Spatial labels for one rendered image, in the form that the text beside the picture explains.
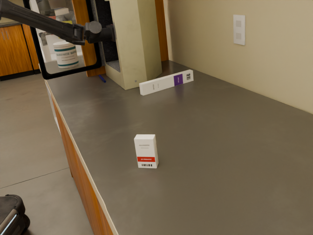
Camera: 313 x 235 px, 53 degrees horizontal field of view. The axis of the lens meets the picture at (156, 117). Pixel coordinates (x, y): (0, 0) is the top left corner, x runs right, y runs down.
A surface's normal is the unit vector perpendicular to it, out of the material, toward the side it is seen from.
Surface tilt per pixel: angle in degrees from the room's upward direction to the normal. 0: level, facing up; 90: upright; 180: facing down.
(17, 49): 90
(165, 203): 0
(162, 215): 0
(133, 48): 90
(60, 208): 0
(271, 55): 90
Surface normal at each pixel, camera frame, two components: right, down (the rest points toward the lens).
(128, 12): 0.40, 0.32
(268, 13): -0.91, 0.26
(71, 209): -0.11, -0.91
